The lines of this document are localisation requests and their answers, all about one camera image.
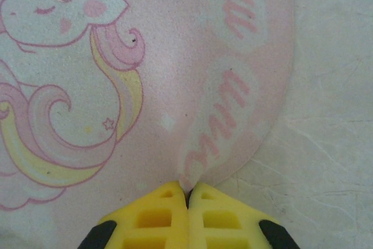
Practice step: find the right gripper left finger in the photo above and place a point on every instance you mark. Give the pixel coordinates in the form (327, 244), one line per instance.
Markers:
(151, 222)

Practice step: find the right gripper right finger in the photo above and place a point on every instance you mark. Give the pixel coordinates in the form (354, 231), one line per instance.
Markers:
(227, 222)

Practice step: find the round pink unicorn coaster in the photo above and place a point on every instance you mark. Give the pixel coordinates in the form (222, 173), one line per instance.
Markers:
(175, 71)

